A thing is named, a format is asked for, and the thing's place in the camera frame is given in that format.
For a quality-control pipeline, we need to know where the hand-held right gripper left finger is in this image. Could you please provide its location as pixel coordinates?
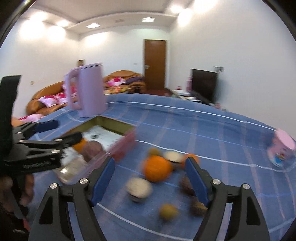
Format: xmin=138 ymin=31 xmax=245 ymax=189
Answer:
xmin=28 ymin=157 xmax=116 ymax=241

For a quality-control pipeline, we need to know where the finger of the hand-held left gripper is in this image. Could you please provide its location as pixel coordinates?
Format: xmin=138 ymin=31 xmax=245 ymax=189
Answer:
xmin=17 ymin=132 xmax=83 ymax=154
xmin=11 ymin=120 xmax=59 ymax=139

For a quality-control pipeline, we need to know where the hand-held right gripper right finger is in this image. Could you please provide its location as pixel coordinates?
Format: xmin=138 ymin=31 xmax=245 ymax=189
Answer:
xmin=184 ymin=156 xmax=271 ymax=241

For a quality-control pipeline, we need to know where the dark brown wrinkled fruit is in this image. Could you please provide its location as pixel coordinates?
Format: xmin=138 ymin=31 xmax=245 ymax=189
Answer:
xmin=179 ymin=175 xmax=197 ymax=196

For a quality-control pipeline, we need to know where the small orange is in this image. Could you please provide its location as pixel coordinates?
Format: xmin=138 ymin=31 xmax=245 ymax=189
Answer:
xmin=72 ymin=138 xmax=86 ymax=153

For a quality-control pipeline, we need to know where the cream-topped dark fruit half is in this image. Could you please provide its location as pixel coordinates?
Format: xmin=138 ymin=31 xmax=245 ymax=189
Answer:
xmin=126 ymin=177 xmax=153 ymax=203
xmin=163 ymin=151 xmax=183 ymax=164

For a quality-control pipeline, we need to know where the pink tin box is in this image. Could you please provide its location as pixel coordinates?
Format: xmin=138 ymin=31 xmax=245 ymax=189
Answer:
xmin=53 ymin=115 xmax=137 ymax=186

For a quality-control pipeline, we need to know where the large orange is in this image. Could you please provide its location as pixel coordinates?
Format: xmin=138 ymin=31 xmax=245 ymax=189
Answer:
xmin=142 ymin=155 xmax=173 ymax=183

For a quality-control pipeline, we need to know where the person's left hand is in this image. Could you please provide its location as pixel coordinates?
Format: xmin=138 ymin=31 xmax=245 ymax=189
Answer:
xmin=18 ymin=173 xmax=35 ymax=207

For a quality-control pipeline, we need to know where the brown fruit half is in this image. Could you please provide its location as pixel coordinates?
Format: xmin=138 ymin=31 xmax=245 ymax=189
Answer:
xmin=190 ymin=199 xmax=208 ymax=217

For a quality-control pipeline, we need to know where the purple round fruit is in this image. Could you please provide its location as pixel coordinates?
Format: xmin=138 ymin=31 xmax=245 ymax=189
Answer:
xmin=81 ymin=140 xmax=104 ymax=161

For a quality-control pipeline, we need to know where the pink floral bedding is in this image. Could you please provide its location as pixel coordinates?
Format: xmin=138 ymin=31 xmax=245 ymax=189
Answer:
xmin=38 ymin=85 xmax=77 ymax=107

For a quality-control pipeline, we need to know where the white printed paper sheet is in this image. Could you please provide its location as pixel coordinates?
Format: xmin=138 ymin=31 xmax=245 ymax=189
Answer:
xmin=82 ymin=125 xmax=123 ymax=151

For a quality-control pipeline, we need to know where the orange leather long sofa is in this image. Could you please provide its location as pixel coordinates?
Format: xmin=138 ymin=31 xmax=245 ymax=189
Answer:
xmin=26 ymin=81 xmax=77 ymax=116

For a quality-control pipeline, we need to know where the pink box lid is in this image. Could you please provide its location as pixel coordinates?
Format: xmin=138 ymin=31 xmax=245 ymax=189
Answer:
xmin=63 ymin=62 xmax=107 ymax=118

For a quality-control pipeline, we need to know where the blue plaid blanket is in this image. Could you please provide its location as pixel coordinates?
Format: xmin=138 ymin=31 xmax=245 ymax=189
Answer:
xmin=23 ymin=94 xmax=296 ymax=241

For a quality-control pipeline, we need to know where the pink floral cushion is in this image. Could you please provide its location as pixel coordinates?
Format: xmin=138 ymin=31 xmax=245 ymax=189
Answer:
xmin=107 ymin=77 xmax=125 ymax=86

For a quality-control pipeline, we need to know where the purple cloth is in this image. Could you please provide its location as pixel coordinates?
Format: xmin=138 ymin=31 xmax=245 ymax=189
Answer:
xmin=125 ymin=76 xmax=145 ymax=85

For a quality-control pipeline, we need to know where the pink cartoon paper cup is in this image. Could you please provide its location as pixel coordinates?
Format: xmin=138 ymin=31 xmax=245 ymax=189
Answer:
xmin=267 ymin=128 xmax=296 ymax=167

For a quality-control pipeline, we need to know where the black television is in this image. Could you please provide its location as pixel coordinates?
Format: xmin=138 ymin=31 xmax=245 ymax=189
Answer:
xmin=190 ymin=68 xmax=218 ymax=103

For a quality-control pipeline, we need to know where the brown wooden door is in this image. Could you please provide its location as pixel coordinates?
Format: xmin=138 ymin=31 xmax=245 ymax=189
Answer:
xmin=144 ymin=39 xmax=167 ymax=91

